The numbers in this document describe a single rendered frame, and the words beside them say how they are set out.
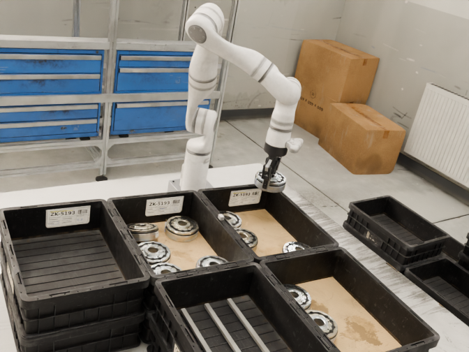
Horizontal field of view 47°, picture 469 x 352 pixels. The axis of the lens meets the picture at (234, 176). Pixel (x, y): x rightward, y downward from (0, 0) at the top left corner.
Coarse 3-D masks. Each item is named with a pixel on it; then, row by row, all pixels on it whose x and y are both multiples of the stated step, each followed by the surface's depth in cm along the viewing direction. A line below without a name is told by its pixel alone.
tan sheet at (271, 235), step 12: (240, 216) 186; (252, 216) 187; (264, 216) 189; (252, 228) 180; (264, 228) 181; (276, 228) 182; (264, 240) 174; (276, 240) 176; (288, 240) 177; (264, 252) 168; (276, 252) 170
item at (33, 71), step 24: (0, 48) 290; (24, 48) 297; (0, 72) 295; (24, 72) 302; (48, 72) 309; (72, 72) 317; (96, 72) 325; (0, 120) 308; (24, 120) 315; (48, 120) 323; (72, 120) 330; (96, 120) 339
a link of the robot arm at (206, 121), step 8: (200, 112) 187; (208, 112) 188; (200, 120) 186; (208, 120) 186; (216, 120) 189; (200, 128) 187; (208, 128) 187; (208, 136) 188; (192, 144) 193; (200, 144) 191; (208, 144) 190; (192, 152) 193; (200, 152) 192; (208, 152) 194
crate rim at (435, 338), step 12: (312, 252) 155; (324, 252) 156; (348, 252) 158; (264, 264) 145; (360, 264) 154; (372, 276) 149; (384, 288) 145; (396, 300) 141; (408, 312) 138; (312, 324) 127; (420, 324) 135; (324, 336) 124; (336, 348) 121; (396, 348) 125; (408, 348) 125; (420, 348) 127; (432, 348) 130
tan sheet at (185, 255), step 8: (160, 224) 172; (160, 232) 168; (152, 240) 163; (160, 240) 164; (168, 240) 165; (200, 240) 168; (176, 248) 162; (184, 248) 163; (192, 248) 164; (200, 248) 164; (208, 248) 165; (176, 256) 158; (184, 256) 159; (192, 256) 160; (200, 256) 160; (176, 264) 155; (184, 264) 156; (192, 264) 156
